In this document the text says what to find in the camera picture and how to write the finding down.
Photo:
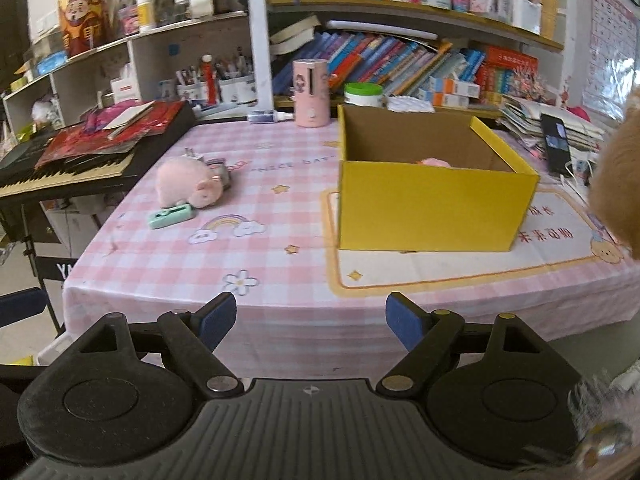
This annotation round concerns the yellow cardboard box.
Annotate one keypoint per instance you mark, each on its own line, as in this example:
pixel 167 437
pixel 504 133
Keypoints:
pixel 425 210

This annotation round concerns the pink plush pig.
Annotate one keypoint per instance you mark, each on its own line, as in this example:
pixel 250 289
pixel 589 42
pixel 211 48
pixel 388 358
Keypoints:
pixel 182 180

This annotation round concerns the pink wall poster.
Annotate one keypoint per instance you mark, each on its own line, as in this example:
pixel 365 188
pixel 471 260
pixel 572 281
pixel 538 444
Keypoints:
pixel 612 50

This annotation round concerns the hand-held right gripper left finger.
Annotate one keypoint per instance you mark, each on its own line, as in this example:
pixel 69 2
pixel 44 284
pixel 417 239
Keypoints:
pixel 217 317

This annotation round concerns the white orange blue box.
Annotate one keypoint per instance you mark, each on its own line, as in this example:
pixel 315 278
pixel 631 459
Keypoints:
pixel 442 98
pixel 455 86

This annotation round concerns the mint green correction tape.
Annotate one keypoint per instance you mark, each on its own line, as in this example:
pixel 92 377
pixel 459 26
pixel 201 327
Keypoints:
pixel 170 217

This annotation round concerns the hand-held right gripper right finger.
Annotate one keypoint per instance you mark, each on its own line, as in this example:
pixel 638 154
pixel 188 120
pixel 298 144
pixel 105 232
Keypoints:
pixel 405 317

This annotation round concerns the fortune god figure print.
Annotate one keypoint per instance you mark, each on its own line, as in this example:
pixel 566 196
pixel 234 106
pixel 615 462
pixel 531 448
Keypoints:
pixel 82 25

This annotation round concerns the white pen cup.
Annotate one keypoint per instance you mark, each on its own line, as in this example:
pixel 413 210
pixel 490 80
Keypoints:
pixel 192 91
pixel 236 91

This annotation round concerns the black keyboard stand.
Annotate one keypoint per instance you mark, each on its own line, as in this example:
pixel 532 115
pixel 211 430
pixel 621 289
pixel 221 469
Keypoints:
pixel 37 260

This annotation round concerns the row of colourful books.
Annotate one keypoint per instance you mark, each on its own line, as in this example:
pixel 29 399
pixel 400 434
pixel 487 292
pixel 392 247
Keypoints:
pixel 360 57

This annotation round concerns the white box red label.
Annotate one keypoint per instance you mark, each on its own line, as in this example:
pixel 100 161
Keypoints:
pixel 125 91

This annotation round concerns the small grey toy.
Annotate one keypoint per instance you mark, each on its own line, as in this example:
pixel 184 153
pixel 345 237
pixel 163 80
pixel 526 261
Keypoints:
pixel 222 175

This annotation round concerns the black piano keyboard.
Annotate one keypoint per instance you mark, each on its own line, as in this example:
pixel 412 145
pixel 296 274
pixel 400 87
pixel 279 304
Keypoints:
pixel 150 152

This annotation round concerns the white tissue pack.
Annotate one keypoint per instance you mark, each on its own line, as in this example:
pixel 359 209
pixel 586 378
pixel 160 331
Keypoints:
pixel 410 104

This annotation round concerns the beige fluffy plush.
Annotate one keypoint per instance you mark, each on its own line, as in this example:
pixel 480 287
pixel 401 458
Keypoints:
pixel 620 185

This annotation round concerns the red book box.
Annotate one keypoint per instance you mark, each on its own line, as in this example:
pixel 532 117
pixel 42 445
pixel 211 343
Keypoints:
pixel 507 67

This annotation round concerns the black smartphone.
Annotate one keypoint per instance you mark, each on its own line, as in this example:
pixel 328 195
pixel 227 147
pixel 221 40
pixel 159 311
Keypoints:
pixel 556 145

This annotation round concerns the pile of red packets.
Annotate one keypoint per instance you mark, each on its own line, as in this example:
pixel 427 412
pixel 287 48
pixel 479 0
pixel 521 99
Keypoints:
pixel 80 140

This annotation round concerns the white jar green lid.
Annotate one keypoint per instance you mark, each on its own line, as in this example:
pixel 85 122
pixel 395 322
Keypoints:
pixel 363 96

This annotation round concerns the white charger plug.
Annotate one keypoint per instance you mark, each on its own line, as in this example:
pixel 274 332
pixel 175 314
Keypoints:
pixel 192 155

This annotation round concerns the stack of papers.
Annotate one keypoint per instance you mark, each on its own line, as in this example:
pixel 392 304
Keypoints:
pixel 525 115

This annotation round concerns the pink humidifier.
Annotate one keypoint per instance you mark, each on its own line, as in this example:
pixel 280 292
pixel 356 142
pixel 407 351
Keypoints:
pixel 310 95

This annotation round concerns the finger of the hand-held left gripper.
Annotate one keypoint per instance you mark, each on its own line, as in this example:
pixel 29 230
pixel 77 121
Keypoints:
pixel 20 307

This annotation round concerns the pink plush toy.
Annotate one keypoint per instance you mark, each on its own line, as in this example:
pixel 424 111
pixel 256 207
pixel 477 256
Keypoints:
pixel 432 162

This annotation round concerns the white bottle yellow label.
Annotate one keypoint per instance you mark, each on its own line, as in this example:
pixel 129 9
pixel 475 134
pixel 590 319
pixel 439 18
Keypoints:
pixel 146 12

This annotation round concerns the white shelf unit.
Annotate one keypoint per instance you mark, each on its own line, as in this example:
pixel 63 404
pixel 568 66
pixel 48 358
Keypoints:
pixel 260 35

